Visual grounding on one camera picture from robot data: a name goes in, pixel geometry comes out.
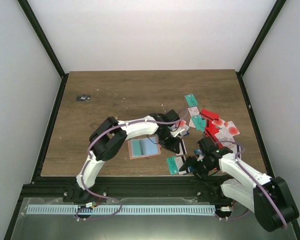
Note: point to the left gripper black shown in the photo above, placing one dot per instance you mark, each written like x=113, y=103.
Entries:
x=170, y=146

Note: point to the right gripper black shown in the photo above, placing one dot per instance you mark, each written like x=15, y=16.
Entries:
x=190, y=162

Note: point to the white card magnetic stripe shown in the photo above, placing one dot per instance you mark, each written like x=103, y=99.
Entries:
x=183, y=165

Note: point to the teal VIP card front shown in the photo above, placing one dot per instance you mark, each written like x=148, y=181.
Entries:
x=174, y=163

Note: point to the pink leather card holder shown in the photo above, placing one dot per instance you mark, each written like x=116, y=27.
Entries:
x=152, y=147

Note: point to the teal VIP card small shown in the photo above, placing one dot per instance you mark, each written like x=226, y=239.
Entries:
x=137, y=147

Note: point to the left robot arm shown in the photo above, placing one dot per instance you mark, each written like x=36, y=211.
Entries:
x=108, y=138

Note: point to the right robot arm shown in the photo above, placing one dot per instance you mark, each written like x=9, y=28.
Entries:
x=269, y=198

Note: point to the white stripe card right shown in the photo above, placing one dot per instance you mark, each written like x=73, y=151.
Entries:
x=182, y=148

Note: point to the white floral card upper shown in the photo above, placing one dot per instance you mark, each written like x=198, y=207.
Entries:
x=193, y=111

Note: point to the teal card far top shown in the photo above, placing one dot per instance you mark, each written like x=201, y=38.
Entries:
x=191, y=100

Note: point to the red card top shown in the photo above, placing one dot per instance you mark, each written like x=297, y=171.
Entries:
x=209, y=115

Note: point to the small black tag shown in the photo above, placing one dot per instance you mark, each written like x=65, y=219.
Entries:
x=83, y=98

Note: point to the light blue slotted strip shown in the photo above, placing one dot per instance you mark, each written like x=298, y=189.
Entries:
x=103, y=210

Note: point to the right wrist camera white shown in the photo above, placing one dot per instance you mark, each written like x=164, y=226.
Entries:
x=199, y=156

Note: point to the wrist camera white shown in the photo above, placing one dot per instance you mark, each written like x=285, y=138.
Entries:
x=199, y=156
x=178, y=132

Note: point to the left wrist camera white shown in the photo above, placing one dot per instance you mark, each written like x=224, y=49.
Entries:
x=178, y=132

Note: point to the black aluminium front rail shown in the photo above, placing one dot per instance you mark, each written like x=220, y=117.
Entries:
x=128, y=187

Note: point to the right frame post black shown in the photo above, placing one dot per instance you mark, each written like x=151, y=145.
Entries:
x=266, y=27

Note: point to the frame post black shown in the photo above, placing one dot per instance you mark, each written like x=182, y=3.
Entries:
x=34, y=22
x=266, y=27

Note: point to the left frame post black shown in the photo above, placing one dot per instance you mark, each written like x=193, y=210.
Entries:
x=34, y=22

